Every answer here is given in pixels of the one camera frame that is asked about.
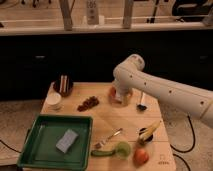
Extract orange fruit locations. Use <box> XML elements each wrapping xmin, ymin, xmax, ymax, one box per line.
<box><xmin>133</xmin><ymin>148</ymin><xmax>149</xmax><ymax>165</ymax></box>

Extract orange plate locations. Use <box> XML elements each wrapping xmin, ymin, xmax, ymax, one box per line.
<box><xmin>108</xmin><ymin>87</ymin><xmax>133</xmax><ymax>105</ymax></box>

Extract yellow banana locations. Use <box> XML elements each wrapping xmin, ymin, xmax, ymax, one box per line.
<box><xmin>139</xmin><ymin>121</ymin><xmax>160</xmax><ymax>142</ymax></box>

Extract blue-grey sponge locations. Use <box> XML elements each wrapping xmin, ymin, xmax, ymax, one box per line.
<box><xmin>56</xmin><ymin>129</ymin><xmax>78</xmax><ymax>153</ymax></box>

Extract white remote device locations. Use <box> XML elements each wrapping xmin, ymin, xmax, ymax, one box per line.
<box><xmin>86</xmin><ymin>0</ymin><xmax>99</xmax><ymax>25</ymax></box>

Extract white paper cup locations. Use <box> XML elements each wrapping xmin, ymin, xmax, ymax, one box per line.
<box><xmin>45</xmin><ymin>92</ymin><xmax>62</xmax><ymax>110</ymax></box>

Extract wooden strips on plate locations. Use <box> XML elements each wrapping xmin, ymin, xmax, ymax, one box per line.
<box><xmin>59</xmin><ymin>75</ymin><xmax>67</xmax><ymax>93</ymax></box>

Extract dark round plate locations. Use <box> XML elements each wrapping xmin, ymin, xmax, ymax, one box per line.
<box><xmin>53</xmin><ymin>75</ymin><xmax>73</xmax><ymax>97</ymax></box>

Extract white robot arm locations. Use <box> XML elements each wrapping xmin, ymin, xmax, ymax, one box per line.
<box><xmin>113</xmin><ymin>54</ymin><xmax>213</xmax><ymax>129</ymax></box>

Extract black floor cable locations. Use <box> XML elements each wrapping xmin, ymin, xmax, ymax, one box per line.
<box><xmin>170</xmin><ymin>114</ymin><xmax>198</xmax><ymax>171</ymax></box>

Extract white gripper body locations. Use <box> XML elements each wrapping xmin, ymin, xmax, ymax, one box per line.
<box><xmin>113</xmin><ymin>80</ymin><xmax>132</xmax><ymax>98</ymax></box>

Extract green measuring scoop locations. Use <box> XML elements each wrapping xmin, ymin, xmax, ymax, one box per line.
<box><xmin>91</xmin><ymin>141</ymin><xmax>131</xmax><ymax>159</ymax></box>

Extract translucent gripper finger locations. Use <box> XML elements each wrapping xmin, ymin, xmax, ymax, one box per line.
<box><xmin>122</xmin><ymin>96</ymin><xmax>130</xmax><ymax>106</ymax></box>
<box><xmin>115</xmin><ymin>96</ymin><xmax>121</xmax><ymax>103</ymax></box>

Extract green plastic tray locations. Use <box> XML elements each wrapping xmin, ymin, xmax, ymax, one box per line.
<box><xmin>17</xmin><ymin>115</ymin><xmax>93</xmax><ymax>171</ymax></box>

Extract dark purple grape bunch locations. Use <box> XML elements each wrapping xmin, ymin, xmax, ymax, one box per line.
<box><xmin>77</xmin><ymin>96</ymin><xmax>99</xmax><ymax>112</ymax></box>

